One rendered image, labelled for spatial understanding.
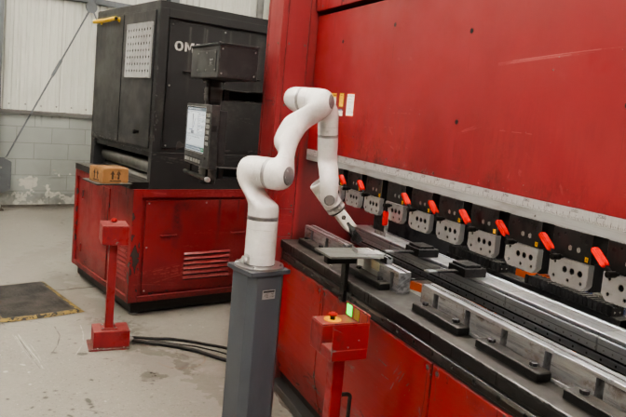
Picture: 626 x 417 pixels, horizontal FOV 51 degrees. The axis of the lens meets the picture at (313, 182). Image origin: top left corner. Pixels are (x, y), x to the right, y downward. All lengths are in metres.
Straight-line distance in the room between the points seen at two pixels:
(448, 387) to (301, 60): 2.05
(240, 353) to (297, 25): 1.89
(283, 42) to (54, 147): 6.34
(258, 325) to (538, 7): 1.48
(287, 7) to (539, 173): 1.99
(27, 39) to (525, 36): 7.94
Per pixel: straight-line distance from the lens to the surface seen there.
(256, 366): 2.59
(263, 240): 2.48
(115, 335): 4.44
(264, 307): 2.52
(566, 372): 2.11
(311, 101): 2.60
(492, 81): 2.34
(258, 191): 2.51
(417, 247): 3.10
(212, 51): 3.78
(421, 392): 2.51
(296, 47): 3.69
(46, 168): 9.63
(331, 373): 2.73
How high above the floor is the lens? 1.61
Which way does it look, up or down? 6 degrees down
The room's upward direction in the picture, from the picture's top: 5 degrees clockwise
